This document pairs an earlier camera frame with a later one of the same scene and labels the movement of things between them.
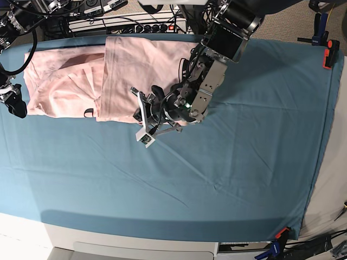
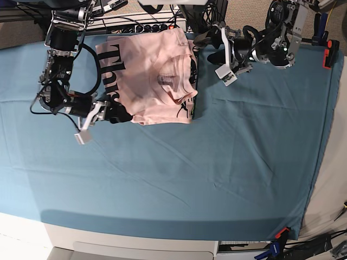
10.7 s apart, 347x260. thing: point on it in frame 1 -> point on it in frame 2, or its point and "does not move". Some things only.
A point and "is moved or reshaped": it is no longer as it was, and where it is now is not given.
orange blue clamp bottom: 277,246 does not move
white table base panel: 66,244 does not move
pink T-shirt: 97,81 is moved or reshaped
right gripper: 156,109 -> 240,48
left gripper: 10,92 -> 116,112
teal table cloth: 247,169 does not move
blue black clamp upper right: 321,36 does not move
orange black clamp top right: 331,53 does not move
